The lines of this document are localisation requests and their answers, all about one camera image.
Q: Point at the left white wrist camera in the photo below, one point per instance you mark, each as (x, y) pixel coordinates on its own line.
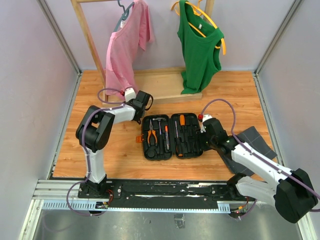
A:
(129, 94)

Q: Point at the orange handled pliers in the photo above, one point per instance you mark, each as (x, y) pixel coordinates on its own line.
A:
(151, 136)

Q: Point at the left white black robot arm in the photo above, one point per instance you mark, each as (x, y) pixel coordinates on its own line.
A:
(95, 129)

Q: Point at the black orange screwdriver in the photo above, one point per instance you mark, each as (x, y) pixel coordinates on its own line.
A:
(178, 142)

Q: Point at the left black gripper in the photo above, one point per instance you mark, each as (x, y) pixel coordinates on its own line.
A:
(131, 101)

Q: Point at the steel claw hammer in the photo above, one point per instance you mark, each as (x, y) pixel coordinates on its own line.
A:
(159, 119)

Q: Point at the grey clothes hanger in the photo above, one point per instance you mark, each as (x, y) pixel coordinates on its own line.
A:
(125, 14)

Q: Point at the green tank top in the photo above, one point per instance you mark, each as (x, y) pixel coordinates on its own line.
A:
(200, 42)

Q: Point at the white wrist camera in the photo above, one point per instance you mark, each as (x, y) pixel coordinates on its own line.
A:
(203, 118)
(129, 94)

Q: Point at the orange clothes hanger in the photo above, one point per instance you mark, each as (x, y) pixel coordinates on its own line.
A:
(199, 12)

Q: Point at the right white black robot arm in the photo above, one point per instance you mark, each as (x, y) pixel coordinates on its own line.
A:
(289, 191)

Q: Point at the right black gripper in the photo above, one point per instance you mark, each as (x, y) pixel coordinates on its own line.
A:
(205, 147)

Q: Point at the small orange screwdriver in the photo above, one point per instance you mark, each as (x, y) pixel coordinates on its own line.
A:
(182, 122)

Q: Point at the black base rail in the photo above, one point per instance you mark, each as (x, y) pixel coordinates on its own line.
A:
(160, 194)

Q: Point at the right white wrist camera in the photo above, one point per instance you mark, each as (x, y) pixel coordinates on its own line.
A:
(203, 118)

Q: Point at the pink t-shirt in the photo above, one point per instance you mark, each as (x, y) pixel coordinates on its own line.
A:
(129, 35)

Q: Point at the wooden clothes rack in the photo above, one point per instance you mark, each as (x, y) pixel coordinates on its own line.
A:
(164, 84)

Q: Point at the black plastic tool case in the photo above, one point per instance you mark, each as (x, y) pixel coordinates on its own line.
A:
(190, 140)

